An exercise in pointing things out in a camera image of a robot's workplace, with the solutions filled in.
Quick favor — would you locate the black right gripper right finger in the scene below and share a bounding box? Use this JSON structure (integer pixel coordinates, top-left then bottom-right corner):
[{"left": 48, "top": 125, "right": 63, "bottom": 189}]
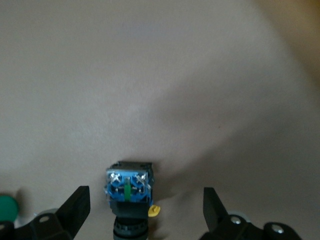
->
[{"left": 199, "top": 186, "right": 301, "bottom": 240}]

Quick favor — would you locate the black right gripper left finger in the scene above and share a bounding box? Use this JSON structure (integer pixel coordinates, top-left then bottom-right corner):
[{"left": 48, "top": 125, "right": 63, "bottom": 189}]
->
[{"left": 0, "top": 185, "right": 91, "bottom": 240}]

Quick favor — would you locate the yellow mushroom push button switch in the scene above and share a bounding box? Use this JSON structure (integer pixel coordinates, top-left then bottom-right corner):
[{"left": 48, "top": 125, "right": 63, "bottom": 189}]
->
[{"left": 103, "top": 161, "right": 162, "bottom": 240}]

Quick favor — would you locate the green mushroom push button switch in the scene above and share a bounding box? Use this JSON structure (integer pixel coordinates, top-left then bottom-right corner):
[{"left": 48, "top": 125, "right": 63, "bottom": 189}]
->
[{"left": 0, "top": 194, "right": 20, "bottom": 224}]

